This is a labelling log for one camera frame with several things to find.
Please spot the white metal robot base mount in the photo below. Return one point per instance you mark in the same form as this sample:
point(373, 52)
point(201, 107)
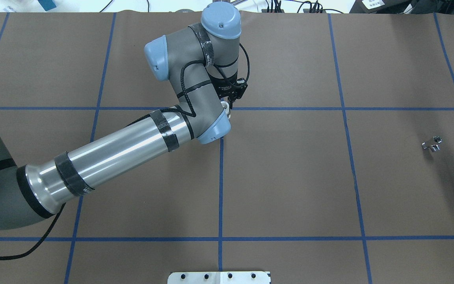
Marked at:
point(220, 277)

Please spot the chrome angle valve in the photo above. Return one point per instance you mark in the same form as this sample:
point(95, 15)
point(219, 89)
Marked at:
point(432, 145)

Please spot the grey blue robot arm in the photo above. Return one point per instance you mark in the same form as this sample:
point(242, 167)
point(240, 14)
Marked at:
point(201, 64)

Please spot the white PPR pipe fitting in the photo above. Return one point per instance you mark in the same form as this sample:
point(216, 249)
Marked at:
point(227, 107)

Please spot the black device with white label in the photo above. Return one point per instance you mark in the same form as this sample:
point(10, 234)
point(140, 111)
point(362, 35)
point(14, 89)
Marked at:
point(383, 6)

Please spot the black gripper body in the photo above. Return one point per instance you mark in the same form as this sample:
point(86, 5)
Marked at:
point(224, 86)

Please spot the teal box on bench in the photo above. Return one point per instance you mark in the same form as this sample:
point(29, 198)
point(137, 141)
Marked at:
point(47, 5)

